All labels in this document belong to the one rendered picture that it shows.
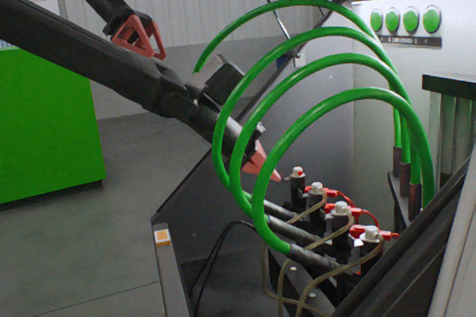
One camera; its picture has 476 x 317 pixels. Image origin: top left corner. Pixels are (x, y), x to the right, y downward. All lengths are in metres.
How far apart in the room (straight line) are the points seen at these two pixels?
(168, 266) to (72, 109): 3.16
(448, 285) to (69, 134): 3.71
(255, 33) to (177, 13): 1.40
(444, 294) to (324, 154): 0.71
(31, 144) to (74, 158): 0.37
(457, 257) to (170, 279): 0.55
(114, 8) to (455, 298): 0.74
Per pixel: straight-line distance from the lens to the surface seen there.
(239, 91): 0.62
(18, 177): 4.06
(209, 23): 7.45
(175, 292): 0.84
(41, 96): 3.94
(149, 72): 0.64
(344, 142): 1.17
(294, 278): 0.78
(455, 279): 0.49
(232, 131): 0.71
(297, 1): 0.79
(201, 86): 0.69
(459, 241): 0.47
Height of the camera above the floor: 1.42
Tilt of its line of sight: 16 degrees down
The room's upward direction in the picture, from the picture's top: 5 degrees counter-clockwise
